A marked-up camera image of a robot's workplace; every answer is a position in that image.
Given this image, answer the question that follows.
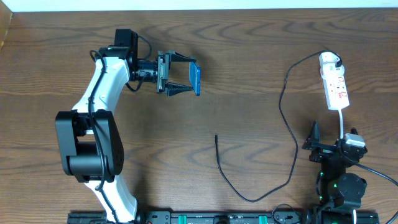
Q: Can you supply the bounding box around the white power strip cord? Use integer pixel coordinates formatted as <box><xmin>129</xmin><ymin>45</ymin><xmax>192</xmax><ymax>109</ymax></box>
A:
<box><xmin>338</xmin><ymin>108</ymin><xmax>345</xmax><ymax>140</ymax></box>

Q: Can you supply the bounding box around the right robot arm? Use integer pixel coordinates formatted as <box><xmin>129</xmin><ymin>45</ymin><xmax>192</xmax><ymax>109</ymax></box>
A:
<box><xmin>302</xmin><ymin>121</ymin><xmax>368</xmax><ymax>223</ymax></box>

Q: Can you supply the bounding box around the white power strip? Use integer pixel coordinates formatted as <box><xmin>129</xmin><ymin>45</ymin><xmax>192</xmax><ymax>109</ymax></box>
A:
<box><xmin>320</xmin><ymin>63</ymin><xmax>349</xmax><ymax>111</ymax></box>

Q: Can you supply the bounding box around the blue Galaxy smartphone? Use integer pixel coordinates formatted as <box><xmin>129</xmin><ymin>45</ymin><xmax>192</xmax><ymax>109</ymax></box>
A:
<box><xmin>189</xmin><ymin>62</ymin><xmax>201</xmax><ymax>96</ymax></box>

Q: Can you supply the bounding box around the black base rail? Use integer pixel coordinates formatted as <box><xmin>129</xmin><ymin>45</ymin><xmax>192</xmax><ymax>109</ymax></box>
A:
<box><xmin>67</xmin><ymin>210</ymin><xmax>381</xmax><ymax>224</ymax></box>

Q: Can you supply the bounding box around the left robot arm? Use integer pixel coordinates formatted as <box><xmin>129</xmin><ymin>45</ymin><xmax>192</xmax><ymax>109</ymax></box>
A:
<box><xmin>55</xmin><ymin>29</ymin><xmax>201</xmax><ymax>223</ymax></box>

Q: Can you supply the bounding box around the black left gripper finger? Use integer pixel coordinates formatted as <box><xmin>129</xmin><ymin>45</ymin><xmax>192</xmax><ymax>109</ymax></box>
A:
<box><xmin>165</xmin><ymin>82</ymin><xmax>193</xmax><ymax>96</ymax></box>
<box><xmin>169</xmin><ymin>52</ymin><xmax>197</xmax><ymax>62</ymax></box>

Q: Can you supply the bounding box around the white charger plug adapter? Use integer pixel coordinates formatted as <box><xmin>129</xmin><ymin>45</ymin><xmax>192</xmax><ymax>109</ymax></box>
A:
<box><xmin>319</xmin><ymin>51</ymin><xmax>342</xmax><ymax>68</ymax></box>

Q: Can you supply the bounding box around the black charger cable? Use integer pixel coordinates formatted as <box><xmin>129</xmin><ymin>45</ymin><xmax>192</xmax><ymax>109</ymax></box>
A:
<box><xmin>215</xmin><ymin>49</ymin><xmax>343</xmax><ymax>203</ymax></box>

